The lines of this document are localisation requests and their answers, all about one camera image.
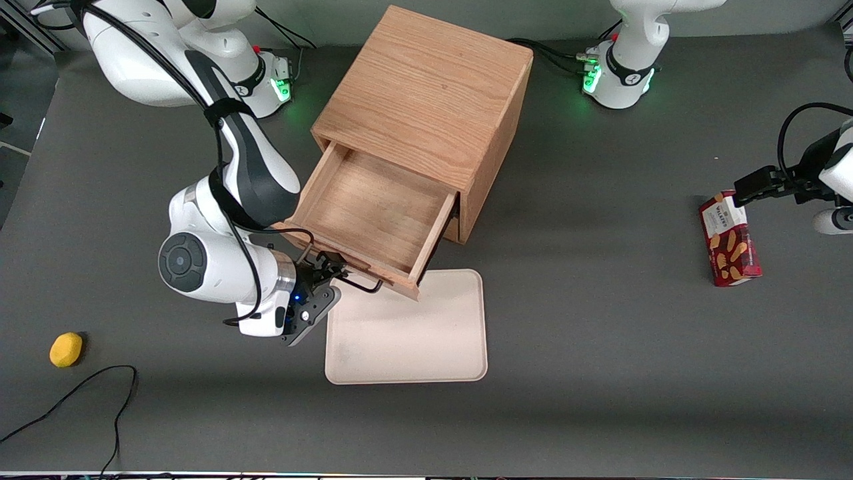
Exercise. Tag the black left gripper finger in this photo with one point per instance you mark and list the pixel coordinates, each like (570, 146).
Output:
(766, 194)
(756, 180)

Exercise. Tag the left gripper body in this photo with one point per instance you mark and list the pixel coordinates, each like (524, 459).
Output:
(807, 168)

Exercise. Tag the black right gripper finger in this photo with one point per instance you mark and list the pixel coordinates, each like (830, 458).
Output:
(330, 266)
(316, 310)

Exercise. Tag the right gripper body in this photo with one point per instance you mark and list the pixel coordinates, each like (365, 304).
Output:
(312, 274)

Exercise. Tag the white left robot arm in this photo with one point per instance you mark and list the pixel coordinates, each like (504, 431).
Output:
(630, 60)

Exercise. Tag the wooden drawer cabinet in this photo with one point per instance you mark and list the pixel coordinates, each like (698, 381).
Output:
(426, 86)

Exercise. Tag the red tartan shortbread box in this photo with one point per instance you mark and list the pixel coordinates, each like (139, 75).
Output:
(732, 243)

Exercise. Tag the beige plastic tray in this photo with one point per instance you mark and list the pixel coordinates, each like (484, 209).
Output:
(413, 340)

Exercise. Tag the yellow lemon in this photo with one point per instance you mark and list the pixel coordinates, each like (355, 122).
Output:
(66, 349)

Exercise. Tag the aluminium frame profile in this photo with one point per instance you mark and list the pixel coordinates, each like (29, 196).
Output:
(26, 30)

